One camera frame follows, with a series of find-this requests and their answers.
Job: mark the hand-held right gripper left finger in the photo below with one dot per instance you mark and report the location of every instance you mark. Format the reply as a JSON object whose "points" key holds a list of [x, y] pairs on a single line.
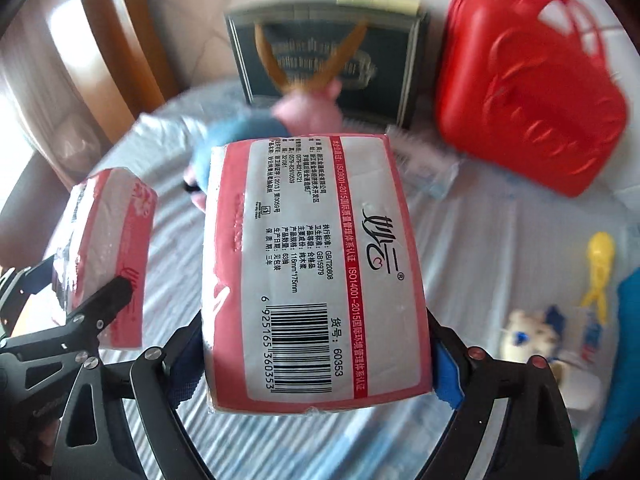
{"points": [[182, 380]]}

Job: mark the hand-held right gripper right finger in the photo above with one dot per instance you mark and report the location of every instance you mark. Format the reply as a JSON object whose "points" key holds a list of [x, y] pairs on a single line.
{"points": [[450, 375]]}

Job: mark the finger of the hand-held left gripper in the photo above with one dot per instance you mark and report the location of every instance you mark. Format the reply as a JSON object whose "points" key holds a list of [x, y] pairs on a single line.
{"points": [[95, 310], [27, 282]]}

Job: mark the pink tissue pack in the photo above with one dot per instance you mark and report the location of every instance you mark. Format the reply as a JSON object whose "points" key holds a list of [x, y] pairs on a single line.
{"points": [[300, 260], [115, 240]]}

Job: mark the blue plastic crate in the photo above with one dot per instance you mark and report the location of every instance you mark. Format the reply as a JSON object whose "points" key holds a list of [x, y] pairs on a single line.
{"points": [[627, 370]]}

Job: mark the clear plastic packet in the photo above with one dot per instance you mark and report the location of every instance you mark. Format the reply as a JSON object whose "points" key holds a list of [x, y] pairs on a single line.
{"points": [[430, 170]]}

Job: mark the blue pig plush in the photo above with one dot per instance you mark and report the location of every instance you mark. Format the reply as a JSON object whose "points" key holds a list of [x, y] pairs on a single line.
{"points": [[310, 110]]}

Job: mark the white cat plush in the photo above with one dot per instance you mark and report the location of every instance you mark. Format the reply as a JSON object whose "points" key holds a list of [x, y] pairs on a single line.
{"points": [[530, 335]]}

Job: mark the small blue red box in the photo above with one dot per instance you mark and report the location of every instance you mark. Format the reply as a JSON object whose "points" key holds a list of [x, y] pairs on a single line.
{"points": [[594, 332]]}

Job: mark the yellow plastic clip toy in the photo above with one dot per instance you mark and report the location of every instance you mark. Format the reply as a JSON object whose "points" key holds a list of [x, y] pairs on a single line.
{"points": [[597, 270]]}

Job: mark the red plastic basket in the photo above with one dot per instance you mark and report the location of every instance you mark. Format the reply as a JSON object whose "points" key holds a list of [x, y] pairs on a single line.
{"points": [[525, 110]]}

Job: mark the small yellow box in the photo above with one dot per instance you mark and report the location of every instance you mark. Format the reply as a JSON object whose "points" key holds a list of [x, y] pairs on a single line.
{"points": [[377, 0]]}

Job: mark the wooden headboard frame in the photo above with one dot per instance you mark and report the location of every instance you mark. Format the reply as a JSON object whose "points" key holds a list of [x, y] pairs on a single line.
{"points": [[115, 20]]}

